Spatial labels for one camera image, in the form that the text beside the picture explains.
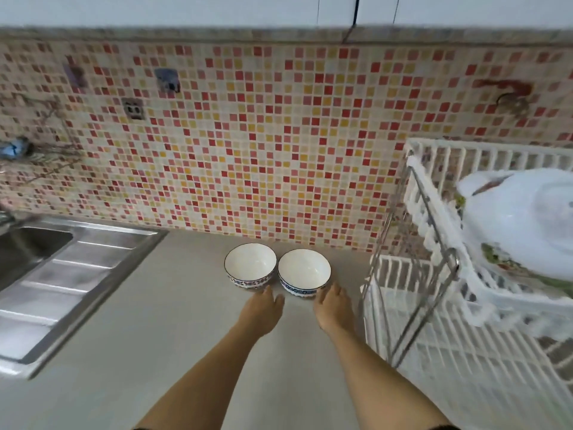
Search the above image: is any person's right hand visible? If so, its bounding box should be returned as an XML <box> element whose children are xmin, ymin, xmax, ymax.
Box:
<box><xmin>312</xmin><ymin>283</ymin><xmax>360</xmax><ymax>340</ymax></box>

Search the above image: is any person's left hand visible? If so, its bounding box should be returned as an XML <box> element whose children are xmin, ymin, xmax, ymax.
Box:
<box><xmin>238</xmin><ymin>285</ymin><xmax>285</xmax><ymax>340</ymax></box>

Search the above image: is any person's right forearm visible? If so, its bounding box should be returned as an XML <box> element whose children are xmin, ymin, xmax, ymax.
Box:
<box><xmin>324</xmin><ymin>324</ymin><xmax>459</xmax><ymax>430</ymax></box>

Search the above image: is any person's left forearm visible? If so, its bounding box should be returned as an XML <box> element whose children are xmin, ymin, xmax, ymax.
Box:
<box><xmin>134</xmin><ymin>320</ymin><xmax>269</xmax><ymax>430</ymax></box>

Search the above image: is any white bowl blue patterned rim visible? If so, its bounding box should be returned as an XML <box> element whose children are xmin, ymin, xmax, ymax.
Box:
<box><xmin>278</xmin><ymin>249</ymin><xmax>332</xmax><ymax>299</ymax></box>

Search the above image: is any white bowl red blue rim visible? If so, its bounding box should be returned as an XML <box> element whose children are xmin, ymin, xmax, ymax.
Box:
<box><xmin>224</xmin><ymin>244</ymin><xmax>277</xmax><ymax>290</ymax></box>

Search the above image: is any white plastic dish rack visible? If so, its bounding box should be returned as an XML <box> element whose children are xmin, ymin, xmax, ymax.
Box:
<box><xmin>361</xmin><ymin>138</ymin><xmax>573</xmax><ymax>430</ymax></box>

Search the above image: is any white floral plate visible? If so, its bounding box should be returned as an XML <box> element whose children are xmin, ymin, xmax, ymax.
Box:
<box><xmin>456</xmin><ymin>168</ymin><xmax>573</xmax><ymax>286</ymax></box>

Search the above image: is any stainless steel sink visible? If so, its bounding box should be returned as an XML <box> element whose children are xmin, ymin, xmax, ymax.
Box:
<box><xmin>0</xmin><ymin>214</ymin><xmax>169</xmax><ymax>380</ymax></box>

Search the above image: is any blue scrubber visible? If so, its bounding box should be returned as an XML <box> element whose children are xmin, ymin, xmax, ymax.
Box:
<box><xmin>0</xmin><ymin>137</ymin><xmax>34</xmax><ymax>160</ymax></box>

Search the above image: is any metal dish rack frame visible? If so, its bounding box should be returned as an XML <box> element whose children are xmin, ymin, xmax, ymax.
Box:
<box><xmin>367</xmin><ymin>164</ymin><xmax>461</xmax><ymax>368</ymax></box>

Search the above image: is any beige wall socket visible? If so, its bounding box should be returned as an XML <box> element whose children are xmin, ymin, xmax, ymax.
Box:
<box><xmin>121</xmin><ymin>98</ymin><xmax>143</xmax><ymax>121</ymax></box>

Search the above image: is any grey wall hook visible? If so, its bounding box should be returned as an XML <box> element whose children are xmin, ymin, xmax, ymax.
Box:
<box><xmin>155</xmin><ymin>69</ymin><xmax>181</xmax><ymax>93</ymax></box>

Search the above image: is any round metal wall fitting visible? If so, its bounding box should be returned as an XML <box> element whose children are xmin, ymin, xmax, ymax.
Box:
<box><xmin>496</xmin><ymin>91</ymin><xmax>533</xmax><ymax>115</ymax></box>

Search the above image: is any metal wall hook rack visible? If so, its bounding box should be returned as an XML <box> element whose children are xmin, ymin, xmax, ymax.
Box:
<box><xmin>0</xmin><ymin>95</ymin><xmax>83</xmax><ymax>175</ymax></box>

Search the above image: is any white wall cabinet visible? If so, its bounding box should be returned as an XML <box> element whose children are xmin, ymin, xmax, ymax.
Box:
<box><xmin>0</xmin><ymin>0</ymin><xmax>573</xmax><ymax>29</ymax></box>

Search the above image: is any purple wall hook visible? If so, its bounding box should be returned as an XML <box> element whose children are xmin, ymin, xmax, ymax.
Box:
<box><xmin>64</xmin><ymin>63</ymin><xmax>87</xmax><ymax>89</ymax></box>

